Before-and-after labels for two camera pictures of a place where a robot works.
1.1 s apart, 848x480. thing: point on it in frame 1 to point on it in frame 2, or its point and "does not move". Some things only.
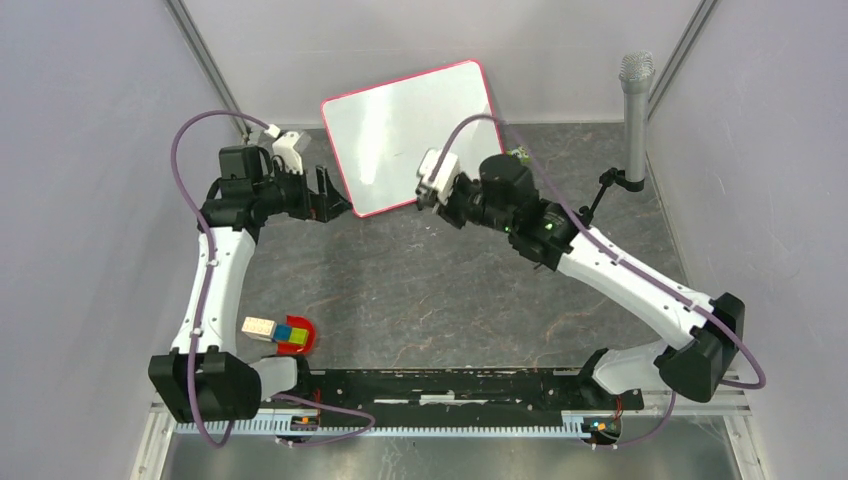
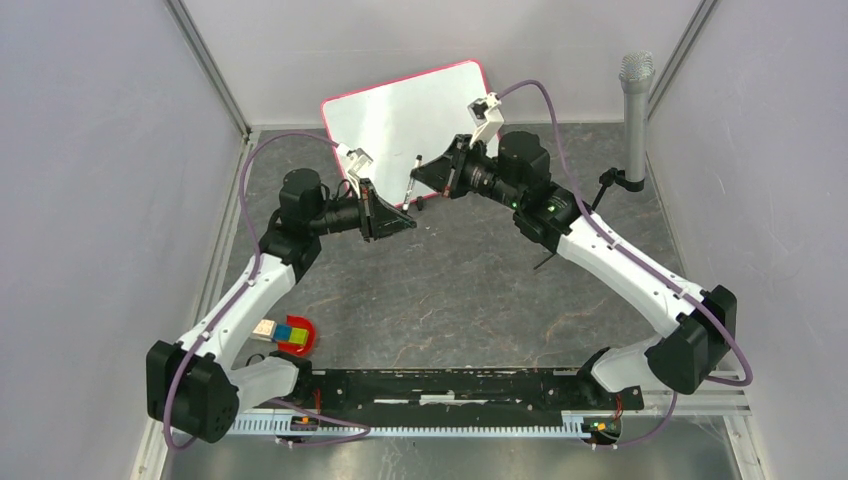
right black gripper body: (465, 203) to (473, 172)
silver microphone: (636, 70) does not move
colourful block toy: (292, 335) does not move
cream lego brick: (259, 328) does not move
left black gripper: (329, 202) to (377, 218)
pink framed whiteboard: (381, 131) does not move
